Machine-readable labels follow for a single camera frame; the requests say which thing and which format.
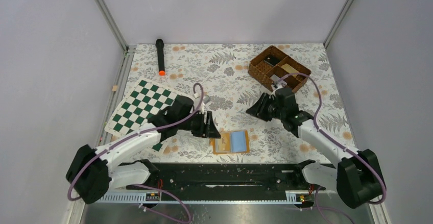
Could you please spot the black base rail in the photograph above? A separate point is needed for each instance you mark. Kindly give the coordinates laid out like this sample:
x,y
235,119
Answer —
x,y
218,182

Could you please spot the black marker orange cap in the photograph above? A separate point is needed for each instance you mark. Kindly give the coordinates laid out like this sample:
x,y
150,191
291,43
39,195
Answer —
x,y
160,56

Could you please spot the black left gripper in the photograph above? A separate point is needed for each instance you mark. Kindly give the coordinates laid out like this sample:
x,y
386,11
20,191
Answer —
x,y
207,129

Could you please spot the floral patterned table mat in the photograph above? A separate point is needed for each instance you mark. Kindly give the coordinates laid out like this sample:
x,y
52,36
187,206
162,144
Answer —
x,y
222,70

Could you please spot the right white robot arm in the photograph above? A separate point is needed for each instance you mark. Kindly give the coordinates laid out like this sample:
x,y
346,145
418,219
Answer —
x,y
355,175

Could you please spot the green white chessboard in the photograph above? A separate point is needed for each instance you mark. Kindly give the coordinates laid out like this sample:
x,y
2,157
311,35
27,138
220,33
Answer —
x,y
143,100

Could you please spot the brown woven divided basket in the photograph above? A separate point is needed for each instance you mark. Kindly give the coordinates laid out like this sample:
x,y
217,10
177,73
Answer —
x,y
262,71

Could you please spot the black item in basket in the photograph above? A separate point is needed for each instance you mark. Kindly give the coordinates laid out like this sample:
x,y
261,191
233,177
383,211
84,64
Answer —
x,y
271,60

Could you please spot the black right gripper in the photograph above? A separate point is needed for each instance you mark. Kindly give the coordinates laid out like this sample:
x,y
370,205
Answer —
x,y
259,108

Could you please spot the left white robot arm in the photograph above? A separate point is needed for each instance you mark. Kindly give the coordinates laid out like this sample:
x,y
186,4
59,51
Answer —
x,y
94,171

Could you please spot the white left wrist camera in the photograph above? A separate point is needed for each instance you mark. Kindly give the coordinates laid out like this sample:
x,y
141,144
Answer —
x,y
200,102

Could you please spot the grey card in basket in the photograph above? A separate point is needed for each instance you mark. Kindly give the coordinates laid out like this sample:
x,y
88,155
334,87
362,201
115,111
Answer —
x,y
276,79

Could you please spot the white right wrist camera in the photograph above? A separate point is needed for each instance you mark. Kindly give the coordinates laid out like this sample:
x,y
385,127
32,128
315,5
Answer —
x,y
275,87

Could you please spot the gold VIP card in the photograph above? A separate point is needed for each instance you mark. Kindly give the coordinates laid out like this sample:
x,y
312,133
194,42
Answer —
x,y
223,145

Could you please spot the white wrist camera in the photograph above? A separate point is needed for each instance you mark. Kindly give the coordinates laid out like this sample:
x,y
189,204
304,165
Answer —
x,y
275,87
200,102

